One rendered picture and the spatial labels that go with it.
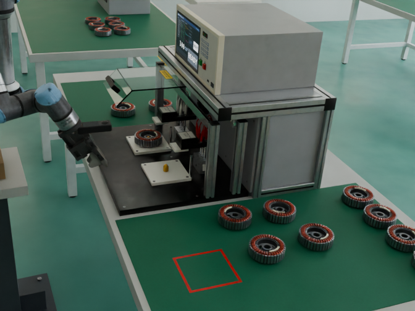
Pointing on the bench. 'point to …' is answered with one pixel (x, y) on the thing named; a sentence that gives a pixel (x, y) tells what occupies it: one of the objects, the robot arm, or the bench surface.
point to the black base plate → (125, 175)
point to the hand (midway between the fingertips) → (106, 162)
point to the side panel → (291, 153)
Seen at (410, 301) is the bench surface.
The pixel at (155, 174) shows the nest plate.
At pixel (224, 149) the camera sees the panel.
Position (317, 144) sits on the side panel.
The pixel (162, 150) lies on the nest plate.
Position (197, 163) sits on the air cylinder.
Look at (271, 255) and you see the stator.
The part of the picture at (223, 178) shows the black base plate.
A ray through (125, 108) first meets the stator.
